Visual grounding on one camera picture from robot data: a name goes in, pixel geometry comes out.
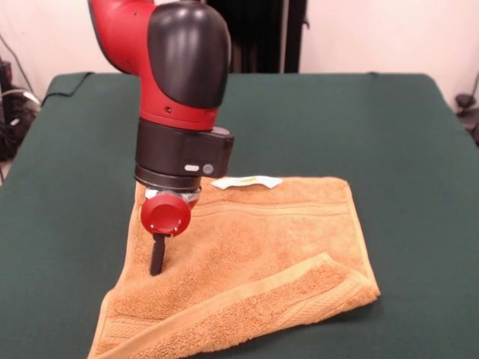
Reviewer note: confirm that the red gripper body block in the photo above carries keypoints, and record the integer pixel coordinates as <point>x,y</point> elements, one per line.
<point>166,215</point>

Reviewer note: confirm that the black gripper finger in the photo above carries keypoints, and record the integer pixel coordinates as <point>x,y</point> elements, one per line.
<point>157,254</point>

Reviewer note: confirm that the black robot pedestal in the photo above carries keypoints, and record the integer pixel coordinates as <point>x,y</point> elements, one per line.
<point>262,37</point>

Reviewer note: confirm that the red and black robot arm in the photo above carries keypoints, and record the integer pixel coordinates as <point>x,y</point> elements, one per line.
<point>179,75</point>

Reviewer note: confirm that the tan terry towel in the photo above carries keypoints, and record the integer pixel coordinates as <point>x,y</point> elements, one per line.
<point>262,269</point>

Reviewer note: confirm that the dark green table cloth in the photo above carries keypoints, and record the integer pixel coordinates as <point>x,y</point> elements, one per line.
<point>374,131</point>

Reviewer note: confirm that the black small device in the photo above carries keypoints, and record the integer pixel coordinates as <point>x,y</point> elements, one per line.
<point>4,71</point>

